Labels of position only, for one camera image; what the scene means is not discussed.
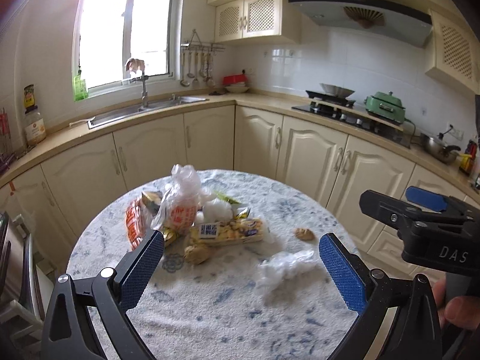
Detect clear plastic wrap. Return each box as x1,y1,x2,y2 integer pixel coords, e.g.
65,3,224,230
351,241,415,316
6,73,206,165
255,250,319,297

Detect condiment bottles on counter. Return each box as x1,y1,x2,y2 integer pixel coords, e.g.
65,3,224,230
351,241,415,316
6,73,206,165
459,139,478,176

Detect kitchen window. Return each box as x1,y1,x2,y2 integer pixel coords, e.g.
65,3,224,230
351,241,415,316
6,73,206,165
76,0,173,93

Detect large clear lidded jar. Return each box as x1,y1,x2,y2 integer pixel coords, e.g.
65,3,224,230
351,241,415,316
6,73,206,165
24,106,47,146

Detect clear bag red print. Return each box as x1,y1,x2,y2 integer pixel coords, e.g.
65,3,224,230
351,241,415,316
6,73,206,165
151,164,202,236

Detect cream cabinets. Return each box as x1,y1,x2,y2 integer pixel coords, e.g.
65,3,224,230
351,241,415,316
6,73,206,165
1,105,479,274
208,0,479,95

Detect green dish soap bottle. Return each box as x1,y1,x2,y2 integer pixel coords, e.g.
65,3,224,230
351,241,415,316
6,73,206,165
73,69,89,102

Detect range hood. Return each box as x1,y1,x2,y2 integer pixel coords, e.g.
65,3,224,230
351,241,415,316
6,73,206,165
288,0,433,48

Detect pink cloth on faucet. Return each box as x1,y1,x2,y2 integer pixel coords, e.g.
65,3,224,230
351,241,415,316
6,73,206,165
125,58,145,78

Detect person's right hand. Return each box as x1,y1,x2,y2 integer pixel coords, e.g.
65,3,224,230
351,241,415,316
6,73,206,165
432,278,480,331

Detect yellow label sauce bottle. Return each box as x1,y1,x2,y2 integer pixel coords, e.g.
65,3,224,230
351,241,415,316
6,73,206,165
24,85,36,110

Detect stainless steel double sink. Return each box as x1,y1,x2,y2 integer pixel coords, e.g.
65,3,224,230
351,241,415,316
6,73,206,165
87,96,208,129

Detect yellow biscuit packet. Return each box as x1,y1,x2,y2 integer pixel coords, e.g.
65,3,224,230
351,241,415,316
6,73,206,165
187,218,273,247

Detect white fluffy plastic bag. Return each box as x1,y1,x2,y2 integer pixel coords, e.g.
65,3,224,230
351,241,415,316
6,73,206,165
202,198,233,223

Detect white wall socket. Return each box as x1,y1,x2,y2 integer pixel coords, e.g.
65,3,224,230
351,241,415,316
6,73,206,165
447,124,465,141

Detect steel pan with handle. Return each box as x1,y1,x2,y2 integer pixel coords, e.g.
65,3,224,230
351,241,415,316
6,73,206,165
420,133,461,165

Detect chrome kitchen faucet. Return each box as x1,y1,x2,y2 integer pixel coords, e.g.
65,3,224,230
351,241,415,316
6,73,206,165
128,73,149,110

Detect red utensil rack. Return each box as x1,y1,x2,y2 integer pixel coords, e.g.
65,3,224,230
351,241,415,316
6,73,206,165
0,108,16,176

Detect black gas stove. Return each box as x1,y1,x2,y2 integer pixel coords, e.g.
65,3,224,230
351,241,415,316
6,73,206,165
292,100,411,148

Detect green electric cooker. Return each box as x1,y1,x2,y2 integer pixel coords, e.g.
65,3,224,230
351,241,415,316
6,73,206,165
364,91,405,125

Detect black chair beside table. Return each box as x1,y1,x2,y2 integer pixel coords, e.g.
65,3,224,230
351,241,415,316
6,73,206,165
1,211,45,359

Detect cream lower cabinets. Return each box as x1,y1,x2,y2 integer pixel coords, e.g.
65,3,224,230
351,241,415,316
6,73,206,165
1,105,479,274

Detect steel wok on stove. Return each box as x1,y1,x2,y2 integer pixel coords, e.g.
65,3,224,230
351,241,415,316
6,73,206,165
320,84,354,99

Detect cream upper cabinets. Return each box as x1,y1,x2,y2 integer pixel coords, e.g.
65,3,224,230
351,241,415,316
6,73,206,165
208,0,479,95

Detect brown walnut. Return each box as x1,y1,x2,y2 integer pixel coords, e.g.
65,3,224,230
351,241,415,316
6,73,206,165
294,228,316,242
184,244,216,265

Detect orange red snack wrapper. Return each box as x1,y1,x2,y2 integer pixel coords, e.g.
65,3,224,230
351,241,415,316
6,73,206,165
125,198,151,250

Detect red lidded container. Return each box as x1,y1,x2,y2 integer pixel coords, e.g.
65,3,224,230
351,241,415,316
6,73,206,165
222,74,247,86

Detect blue floral white tablecloth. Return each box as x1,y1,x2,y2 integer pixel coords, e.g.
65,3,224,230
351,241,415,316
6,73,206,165
65,168,362,360

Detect wall utensil rail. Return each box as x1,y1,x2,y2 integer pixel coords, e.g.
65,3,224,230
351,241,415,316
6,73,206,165
180,29,225,88

